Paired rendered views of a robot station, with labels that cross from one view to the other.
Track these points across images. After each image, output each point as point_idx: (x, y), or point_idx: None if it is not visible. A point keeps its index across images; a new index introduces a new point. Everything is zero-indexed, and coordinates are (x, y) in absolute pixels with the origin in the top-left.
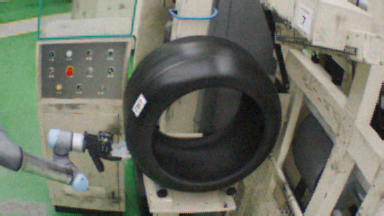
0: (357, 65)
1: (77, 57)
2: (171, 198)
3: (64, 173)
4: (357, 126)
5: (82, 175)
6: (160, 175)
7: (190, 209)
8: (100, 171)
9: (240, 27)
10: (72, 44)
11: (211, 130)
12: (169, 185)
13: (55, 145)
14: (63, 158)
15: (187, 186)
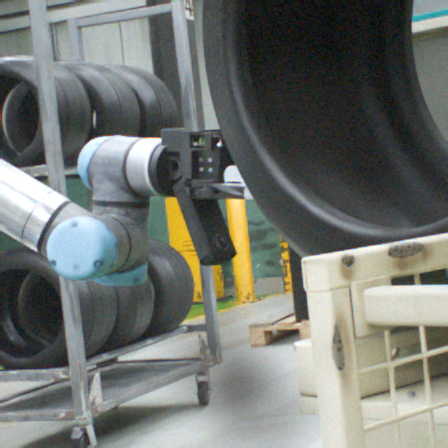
0: None
1: (434, 94)
2: (359, 340)
3: (23, 196)
4: None
5: (90, 221)
6: (275, 195)
7: (423, 404)
8: (202, 257)
9: None
10: (413, 51)
11: None
12: (308, 243)
13: (90, 171)
14: (106, 214)
15: (355, 243)
